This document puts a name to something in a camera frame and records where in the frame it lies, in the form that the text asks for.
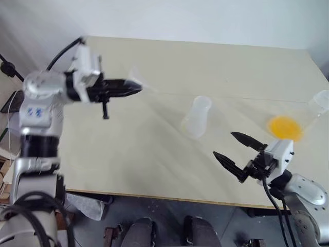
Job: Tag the translucent plastic bottle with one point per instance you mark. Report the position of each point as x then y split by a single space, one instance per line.
196 117

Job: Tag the white crumpled cloth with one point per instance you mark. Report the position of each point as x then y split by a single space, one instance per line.
84 204

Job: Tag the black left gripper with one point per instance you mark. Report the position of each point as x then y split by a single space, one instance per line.
96 91

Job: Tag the clear plastic funnel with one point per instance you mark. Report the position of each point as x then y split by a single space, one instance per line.
135 74

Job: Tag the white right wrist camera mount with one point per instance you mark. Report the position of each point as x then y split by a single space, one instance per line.
281 154

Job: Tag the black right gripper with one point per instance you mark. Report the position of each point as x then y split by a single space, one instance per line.
259 167

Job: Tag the dark rounded shape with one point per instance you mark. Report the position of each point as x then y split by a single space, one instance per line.
141 232
201 232

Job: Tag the clear plastic beaker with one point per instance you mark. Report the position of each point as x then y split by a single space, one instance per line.
312 113

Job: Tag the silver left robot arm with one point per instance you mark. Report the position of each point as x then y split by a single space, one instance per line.
38 113

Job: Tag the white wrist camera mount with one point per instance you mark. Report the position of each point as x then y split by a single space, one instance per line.
84 61
281 154

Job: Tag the black tripod stand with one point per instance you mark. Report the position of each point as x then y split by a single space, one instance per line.
9 68

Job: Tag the orange liquid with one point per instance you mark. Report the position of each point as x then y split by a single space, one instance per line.
285 128

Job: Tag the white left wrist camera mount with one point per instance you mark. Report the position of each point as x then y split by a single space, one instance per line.
84 61

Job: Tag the dark flat panel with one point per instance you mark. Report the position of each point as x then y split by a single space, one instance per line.
11 103

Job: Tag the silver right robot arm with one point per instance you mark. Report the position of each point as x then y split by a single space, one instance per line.
308 190

